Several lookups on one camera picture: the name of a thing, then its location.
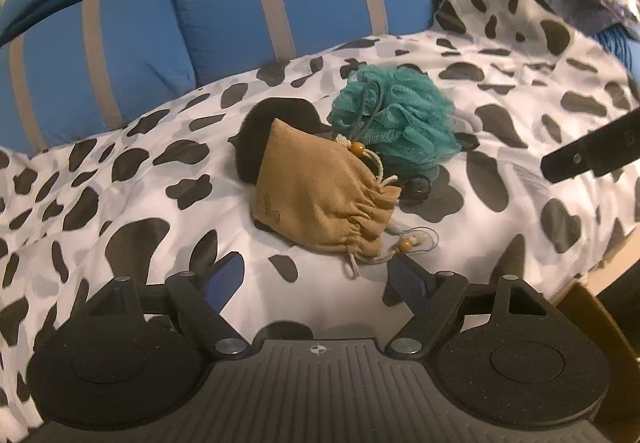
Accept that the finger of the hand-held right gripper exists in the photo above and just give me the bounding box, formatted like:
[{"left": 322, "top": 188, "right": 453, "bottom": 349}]
[{"left": 541, "top": 115, "right": 640, "bottom": 184}]

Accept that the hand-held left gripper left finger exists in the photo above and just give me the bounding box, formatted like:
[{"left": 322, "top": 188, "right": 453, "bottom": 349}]
[{"left": 87, "top": 253, "right": 251, "bottom": 357}]

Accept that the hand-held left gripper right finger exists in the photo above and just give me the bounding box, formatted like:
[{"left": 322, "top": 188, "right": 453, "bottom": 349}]
[{"left": 383, "top": 253, "right": 551, "bottom": 357}]

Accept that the tan drawstring pouch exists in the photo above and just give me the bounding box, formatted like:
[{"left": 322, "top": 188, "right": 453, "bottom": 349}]
[{"left": 251, "top": 118, "right": 441, "bottom": 279}]

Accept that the brown cardboard box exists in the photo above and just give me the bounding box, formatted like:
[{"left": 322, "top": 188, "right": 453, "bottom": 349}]
[{"left": 552, "top": 280, "right": 640, "bottom": 376}]

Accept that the cow print blanket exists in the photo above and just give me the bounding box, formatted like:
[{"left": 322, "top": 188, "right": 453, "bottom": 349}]
[{"left": 0, "top": 0, "right": 640, "bottom": 429}]

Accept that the light blue cloth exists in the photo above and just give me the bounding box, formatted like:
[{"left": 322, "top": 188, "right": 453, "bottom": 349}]
[{"left": 596, "top": 22, "right": 640, "bottom": 71}]

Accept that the teal mesh bath loofah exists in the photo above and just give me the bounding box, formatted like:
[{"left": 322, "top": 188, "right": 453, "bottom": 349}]
[{"left": 328, "top": 64, "right": 463, "bottom": 168}]

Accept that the small black ring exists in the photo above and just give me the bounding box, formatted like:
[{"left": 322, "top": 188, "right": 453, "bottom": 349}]
[{"left": 402, "top": 174, "right": 434, "bottom": 202}]

